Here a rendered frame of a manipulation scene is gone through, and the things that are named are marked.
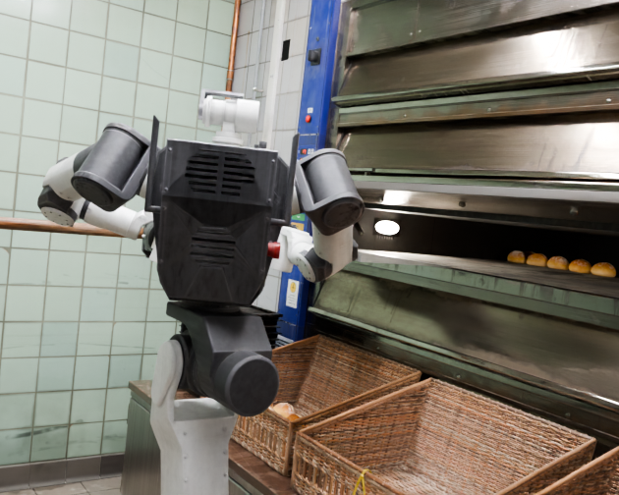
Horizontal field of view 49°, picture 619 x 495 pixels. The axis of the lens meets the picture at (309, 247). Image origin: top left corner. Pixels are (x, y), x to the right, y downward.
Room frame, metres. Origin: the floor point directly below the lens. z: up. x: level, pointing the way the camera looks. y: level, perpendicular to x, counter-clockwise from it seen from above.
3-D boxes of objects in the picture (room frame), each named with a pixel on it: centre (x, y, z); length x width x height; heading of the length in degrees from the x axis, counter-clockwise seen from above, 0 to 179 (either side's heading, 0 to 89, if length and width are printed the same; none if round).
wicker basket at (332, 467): (1.66, -0.37, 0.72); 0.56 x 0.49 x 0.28; 35
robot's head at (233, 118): (1.42, 0.19, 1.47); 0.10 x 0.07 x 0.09; 96
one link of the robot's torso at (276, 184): (1.36, 0.19, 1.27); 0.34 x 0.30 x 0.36; 96
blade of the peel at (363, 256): (2.25, -0.14, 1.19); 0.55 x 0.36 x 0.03; 34
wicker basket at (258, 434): (2.18, -0.04, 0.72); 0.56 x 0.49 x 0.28; 35
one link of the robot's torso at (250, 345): (1.34, 0.15, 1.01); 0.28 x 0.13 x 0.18; 34
